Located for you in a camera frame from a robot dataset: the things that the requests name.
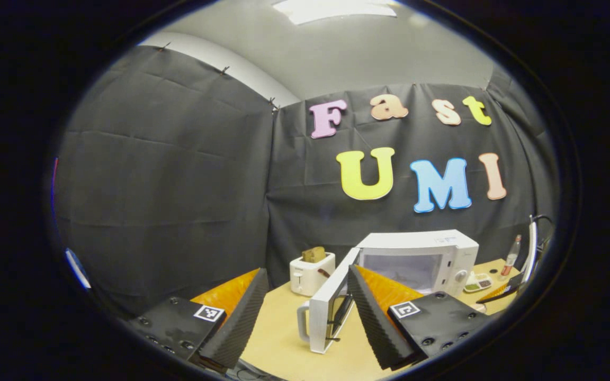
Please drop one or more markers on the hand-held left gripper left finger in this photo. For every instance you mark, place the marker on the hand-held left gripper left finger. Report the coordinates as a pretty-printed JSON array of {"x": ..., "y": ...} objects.
[{"x": 241, "y": 323}]

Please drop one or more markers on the white divided dish of beans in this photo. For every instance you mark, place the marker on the white divided dish of beans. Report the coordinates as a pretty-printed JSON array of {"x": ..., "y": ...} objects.
[{"x": 477, "y": 283}]

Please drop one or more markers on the black backdrop cloth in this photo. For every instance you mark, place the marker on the black backdrop cloth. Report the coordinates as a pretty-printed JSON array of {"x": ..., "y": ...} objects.
[{"x": 167, "y": 174}]

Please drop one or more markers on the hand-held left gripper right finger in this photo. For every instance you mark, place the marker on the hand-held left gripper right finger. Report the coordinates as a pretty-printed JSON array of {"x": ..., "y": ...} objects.
[{"x": 376, "y": 323}]

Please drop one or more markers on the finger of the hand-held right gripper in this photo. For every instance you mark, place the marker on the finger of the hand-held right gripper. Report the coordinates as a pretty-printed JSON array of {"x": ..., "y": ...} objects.
[{"x": 503, "y": 291}]

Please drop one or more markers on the white microwave oven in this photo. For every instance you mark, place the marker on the white microwave oven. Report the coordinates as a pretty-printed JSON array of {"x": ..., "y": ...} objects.
[{"x": 416, "y": 241}]

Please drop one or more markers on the white toaster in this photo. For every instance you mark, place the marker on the white toaster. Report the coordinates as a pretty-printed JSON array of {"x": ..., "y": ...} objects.
[{"x": 305, "y": 278}]

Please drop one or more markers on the clear plastic bottle red label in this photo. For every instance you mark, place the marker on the clear plastic bottle red label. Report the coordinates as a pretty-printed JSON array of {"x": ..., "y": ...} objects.
[{"x": 510, "y": 259}]

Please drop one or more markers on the brown bread slice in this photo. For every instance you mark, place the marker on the brown bread slice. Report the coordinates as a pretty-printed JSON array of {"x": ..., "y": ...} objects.
[{"x": 314, "y": 255}]

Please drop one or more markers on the large ceiling light panel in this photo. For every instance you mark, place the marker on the large ceiling light panel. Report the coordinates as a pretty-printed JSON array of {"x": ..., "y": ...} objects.
[{"x": 337, "y": 9}]

